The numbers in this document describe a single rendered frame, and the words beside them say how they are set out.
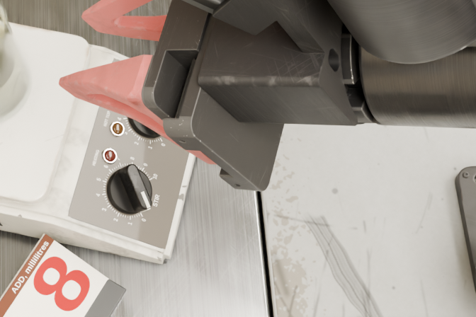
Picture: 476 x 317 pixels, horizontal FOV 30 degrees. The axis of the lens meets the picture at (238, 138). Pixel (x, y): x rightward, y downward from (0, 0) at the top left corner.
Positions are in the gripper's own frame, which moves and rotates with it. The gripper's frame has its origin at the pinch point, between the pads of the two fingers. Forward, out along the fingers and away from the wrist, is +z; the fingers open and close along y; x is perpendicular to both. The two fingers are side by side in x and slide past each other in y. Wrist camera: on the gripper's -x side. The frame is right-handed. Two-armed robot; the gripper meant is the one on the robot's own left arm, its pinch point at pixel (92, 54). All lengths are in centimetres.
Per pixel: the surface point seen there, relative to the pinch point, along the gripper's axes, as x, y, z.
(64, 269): 17.6, 6.7, 13.5
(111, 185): 15.8, 1.0, 10.2
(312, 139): 27.0, -7.7, 2.5
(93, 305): 20.5, 8.3, 12.6
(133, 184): 16.0, 0.8, 8.6
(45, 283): 16.9, 8.0, 14.1
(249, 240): 25.5, 1.0, 4.7
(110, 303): 21.1, 7.9, 11.6
